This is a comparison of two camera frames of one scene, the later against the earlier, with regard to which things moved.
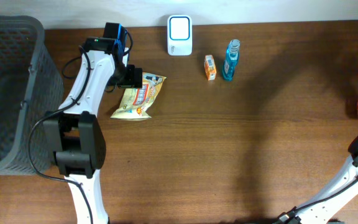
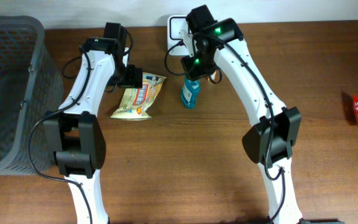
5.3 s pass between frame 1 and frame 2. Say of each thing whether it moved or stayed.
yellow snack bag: stayed
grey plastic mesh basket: stayed
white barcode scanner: stayed
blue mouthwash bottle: moved
